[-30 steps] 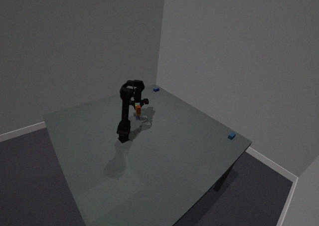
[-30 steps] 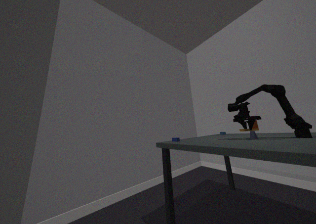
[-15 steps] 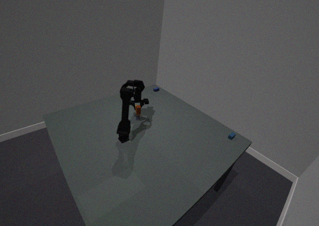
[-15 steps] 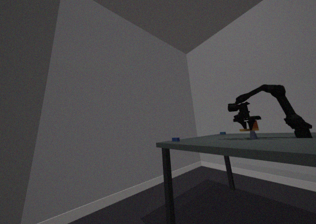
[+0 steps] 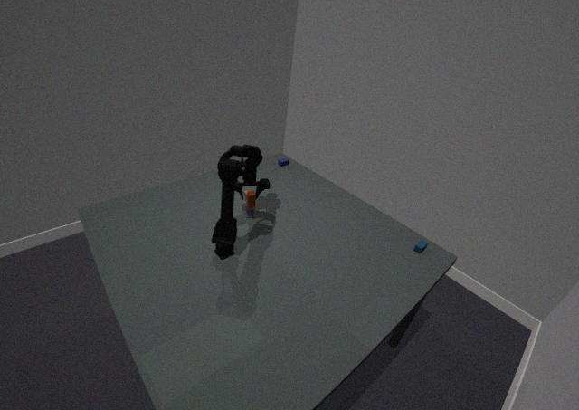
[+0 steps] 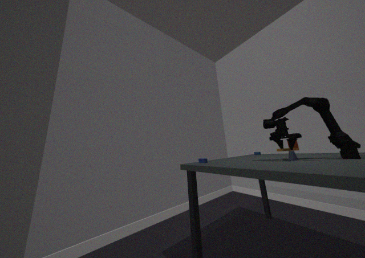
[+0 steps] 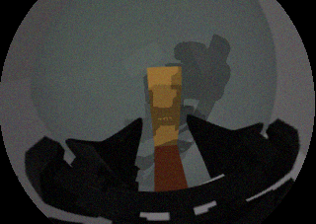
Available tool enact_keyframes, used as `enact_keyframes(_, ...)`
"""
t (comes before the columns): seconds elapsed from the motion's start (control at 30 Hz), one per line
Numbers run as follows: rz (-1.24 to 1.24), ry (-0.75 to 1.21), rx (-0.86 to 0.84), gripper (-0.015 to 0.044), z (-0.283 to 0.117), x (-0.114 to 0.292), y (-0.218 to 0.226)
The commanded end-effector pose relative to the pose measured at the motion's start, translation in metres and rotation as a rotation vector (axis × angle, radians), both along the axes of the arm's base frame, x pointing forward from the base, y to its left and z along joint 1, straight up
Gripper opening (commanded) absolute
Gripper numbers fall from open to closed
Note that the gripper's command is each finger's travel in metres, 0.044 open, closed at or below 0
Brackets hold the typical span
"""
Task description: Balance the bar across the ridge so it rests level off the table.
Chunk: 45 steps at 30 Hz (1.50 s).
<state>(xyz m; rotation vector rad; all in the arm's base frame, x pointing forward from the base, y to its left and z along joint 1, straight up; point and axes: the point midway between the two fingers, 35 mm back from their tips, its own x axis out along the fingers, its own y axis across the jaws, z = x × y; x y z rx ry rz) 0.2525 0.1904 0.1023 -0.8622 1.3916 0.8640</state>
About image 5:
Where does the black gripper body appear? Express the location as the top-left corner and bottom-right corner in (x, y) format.
(234, 172), (271, 191)

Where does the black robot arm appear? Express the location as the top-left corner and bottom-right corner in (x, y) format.
(212, 144), (262, 260)

